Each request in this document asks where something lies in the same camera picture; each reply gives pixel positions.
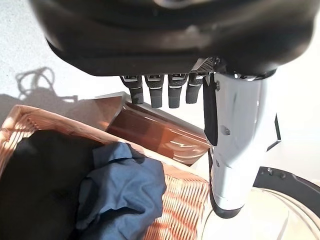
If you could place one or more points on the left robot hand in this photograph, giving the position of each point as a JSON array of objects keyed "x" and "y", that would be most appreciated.
[{"x": 162, "y": 32}]

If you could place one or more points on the blue garment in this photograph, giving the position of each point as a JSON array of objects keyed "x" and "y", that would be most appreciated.
[{"x": 125, "y": 187}]

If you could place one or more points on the woven wicker laundry basket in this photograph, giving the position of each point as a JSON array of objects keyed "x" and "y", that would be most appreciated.
[{"x": 185, "y": 200}]

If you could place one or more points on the black garment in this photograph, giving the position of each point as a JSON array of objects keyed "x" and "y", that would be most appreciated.
[{"x": 45, "y": 175}]

